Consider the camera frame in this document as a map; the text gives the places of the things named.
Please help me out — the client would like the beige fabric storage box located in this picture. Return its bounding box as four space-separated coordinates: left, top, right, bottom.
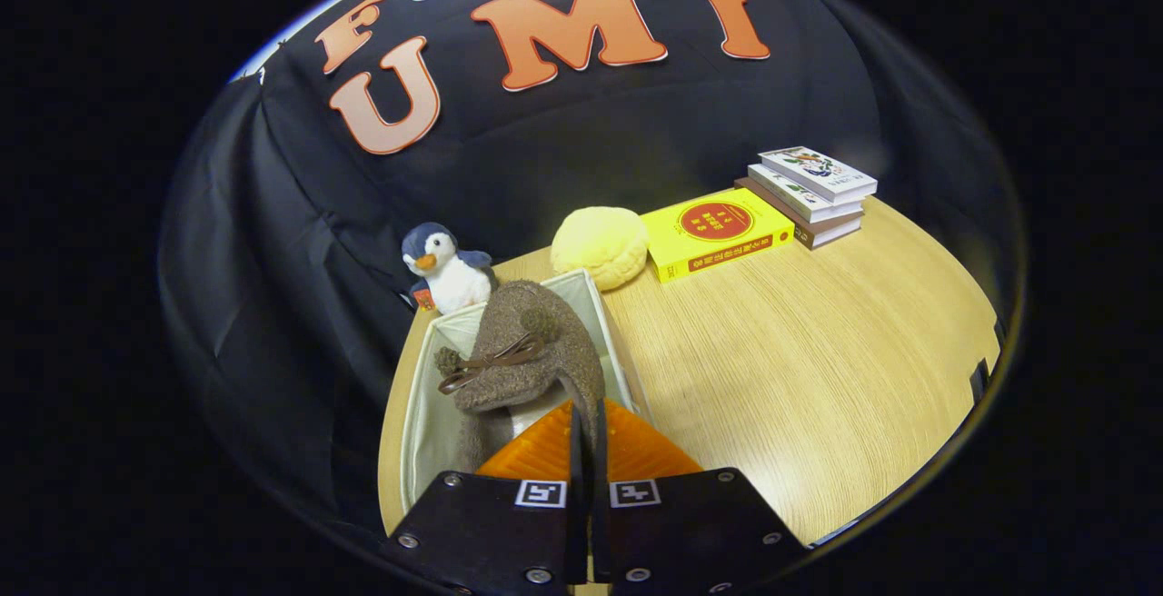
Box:
400 269 651 511

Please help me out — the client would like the white book with floral cover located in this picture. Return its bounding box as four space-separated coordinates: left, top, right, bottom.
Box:
747 163 866 224

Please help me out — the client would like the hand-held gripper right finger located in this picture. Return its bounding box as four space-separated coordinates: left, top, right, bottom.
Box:
591 399 810 596

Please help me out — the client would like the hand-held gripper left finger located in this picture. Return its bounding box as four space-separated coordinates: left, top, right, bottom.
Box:
382 401 587 596

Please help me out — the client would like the yellow book with red circle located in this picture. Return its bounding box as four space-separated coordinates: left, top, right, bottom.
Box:
640 187 796 284

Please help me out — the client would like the brown suede shoe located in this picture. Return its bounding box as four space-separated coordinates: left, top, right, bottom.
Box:
434 280 608 474

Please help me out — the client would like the yellow bun-shaped plush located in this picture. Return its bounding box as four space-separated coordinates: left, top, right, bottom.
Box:
551 206 649 293

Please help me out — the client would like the penguin plush toy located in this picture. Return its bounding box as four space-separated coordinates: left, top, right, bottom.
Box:
401 222 496 315

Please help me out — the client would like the brown-covered book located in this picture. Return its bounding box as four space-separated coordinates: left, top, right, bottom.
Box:
734 176 862 251

